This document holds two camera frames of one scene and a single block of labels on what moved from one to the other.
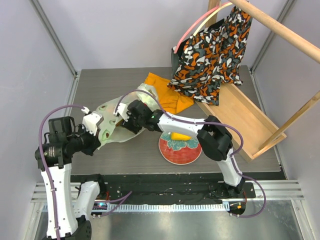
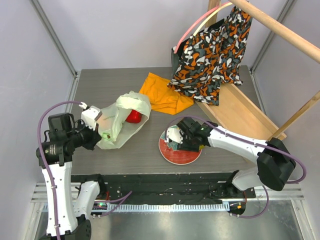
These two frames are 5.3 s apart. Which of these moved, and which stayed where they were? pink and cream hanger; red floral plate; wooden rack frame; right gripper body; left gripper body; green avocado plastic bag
Moved: right gripper body; green avocado plastic bag
Stayed: pink and cream hanger; wooden rack frame; left gripper body; red floral plate
